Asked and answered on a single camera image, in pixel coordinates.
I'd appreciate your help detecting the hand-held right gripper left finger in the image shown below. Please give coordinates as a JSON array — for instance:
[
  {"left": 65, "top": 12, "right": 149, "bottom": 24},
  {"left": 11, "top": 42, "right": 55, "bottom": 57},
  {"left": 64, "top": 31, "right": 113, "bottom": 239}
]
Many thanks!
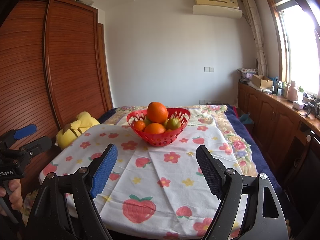
[{"left": 25, "top": 143, "right": 118, "bottom": 240}]

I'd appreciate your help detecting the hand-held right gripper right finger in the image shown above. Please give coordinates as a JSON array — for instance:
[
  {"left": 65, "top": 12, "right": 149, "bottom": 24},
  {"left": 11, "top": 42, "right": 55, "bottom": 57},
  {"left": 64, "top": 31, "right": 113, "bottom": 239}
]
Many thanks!
[{"left": 196, "top": 145, "right": 288, "bottom": 240}]

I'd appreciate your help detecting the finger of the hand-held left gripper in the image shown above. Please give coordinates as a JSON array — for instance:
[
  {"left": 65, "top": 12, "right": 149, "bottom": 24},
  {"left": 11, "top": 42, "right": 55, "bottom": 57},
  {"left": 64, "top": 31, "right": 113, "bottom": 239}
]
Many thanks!
[
  {"left": 19, "top": 135, "right": 53, "bottom": 163},
  {"left": 0, "top": 124, "right": 38, "bottom": 149}
]

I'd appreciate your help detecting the red perforated plastic basket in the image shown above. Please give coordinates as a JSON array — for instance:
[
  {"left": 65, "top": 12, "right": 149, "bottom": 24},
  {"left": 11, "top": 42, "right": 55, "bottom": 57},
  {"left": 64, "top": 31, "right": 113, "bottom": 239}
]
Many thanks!
[{"left": 126, "top": 107, "right": 191, "bottom": 147}]

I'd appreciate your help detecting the large orange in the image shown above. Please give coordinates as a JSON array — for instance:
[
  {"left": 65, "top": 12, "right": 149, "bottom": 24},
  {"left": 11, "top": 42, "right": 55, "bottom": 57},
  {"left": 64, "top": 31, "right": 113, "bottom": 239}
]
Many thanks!
[
  {"left": 144, "top": 123, "right": 166, "bottom": 134},
  {"left": 147, "top": 102, "right": 168, "bottom": 123}
]

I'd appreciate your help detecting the person's left hand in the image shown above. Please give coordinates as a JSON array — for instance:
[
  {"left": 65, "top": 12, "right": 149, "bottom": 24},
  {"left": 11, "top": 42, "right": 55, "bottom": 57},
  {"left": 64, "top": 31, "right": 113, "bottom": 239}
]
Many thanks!
[{"left": 8, "top": 180, "right": 23, "bottom": 211}]

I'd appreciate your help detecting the yellow plush toy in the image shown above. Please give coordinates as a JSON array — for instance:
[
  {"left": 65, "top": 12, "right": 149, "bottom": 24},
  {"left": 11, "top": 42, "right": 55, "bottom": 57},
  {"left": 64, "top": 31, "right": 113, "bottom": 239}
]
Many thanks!
[{"left": 55, "top": 112, "right": 100, "bottom": 148}]

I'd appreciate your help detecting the white strawberry print cloth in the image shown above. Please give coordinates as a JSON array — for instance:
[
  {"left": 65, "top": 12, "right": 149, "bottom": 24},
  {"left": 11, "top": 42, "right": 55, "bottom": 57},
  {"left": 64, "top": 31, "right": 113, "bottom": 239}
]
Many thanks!
[{"left": 39, "top": 124, "right": 258, "bottom": 239}]

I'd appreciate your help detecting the teal cloth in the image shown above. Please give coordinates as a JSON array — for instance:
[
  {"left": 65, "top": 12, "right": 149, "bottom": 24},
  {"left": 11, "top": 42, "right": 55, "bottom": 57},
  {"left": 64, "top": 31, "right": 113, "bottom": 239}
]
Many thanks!
[{"left": 239, "top": 113, "right": 254, "bottom": 125}]

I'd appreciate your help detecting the brown wooden wardrobe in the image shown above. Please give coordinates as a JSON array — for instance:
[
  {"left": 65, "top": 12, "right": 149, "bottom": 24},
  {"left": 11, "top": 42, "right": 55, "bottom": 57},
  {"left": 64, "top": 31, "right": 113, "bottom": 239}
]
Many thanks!
[{"left": 0, "top": 0, "right": 114, "bottom": 205}]

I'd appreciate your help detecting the wooden sideboard cabinet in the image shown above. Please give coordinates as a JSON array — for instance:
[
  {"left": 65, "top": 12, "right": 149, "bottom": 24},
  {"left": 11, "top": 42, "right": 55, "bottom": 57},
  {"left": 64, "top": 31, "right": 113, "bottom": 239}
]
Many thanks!
[{"left": 237, "top": 82, "right": 320, "bottom": 180}]

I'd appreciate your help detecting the black chair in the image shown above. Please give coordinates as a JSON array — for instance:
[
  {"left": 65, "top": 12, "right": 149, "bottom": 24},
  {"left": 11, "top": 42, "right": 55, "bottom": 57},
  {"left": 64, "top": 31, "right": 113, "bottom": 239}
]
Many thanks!
[{"left": 285, "top": 127, "right": 320, "bottom": 205}]

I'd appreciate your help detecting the open cardboard box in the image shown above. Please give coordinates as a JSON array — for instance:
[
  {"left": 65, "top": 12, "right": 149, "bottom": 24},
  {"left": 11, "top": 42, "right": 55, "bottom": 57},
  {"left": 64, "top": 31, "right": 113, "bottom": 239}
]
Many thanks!
[{"left": 252, "top": 74, "right": 274, "bottom": 89}]

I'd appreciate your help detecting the stack of patterned boxes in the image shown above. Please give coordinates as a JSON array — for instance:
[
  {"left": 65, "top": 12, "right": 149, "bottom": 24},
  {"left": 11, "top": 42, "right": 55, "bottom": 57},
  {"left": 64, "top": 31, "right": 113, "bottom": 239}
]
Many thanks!
[{"left": 237, "top": 68, "right": 258, "bottom": 83}]

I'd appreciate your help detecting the pink bottle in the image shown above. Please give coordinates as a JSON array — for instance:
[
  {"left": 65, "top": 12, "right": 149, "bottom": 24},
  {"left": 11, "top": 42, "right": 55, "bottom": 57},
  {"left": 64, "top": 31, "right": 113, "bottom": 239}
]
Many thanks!
[{"left": 287, "top": 81, "right": 298, "bottom": 102}]

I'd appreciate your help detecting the black mini tripod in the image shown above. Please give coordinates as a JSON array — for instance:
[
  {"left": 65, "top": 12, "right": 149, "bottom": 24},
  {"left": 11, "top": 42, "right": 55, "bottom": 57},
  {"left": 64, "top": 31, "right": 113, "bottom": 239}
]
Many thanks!
[{"left": 302, "top": 94, "right": 320, "bottom": 118}]

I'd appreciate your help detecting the patterned curtain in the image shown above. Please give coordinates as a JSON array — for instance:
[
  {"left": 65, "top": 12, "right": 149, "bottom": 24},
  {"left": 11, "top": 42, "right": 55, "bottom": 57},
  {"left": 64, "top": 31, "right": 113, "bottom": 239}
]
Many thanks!
[{"left": 241, "top": 0, "right": 269, "bottom": 77}]

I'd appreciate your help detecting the wooden framed window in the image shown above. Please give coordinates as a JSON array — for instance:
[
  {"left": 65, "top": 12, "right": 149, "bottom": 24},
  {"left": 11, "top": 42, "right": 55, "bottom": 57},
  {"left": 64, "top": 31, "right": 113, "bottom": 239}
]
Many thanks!
[{"left": 264, "top": 0, "right": 320, "bottom": 100}]

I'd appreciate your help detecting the wall air conditioner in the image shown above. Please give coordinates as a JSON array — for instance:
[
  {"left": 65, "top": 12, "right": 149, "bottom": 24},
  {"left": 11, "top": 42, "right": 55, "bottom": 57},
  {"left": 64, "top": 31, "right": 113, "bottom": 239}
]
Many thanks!
[{"left": 192, "top": 0, "right": 243, "bottom": 19}]

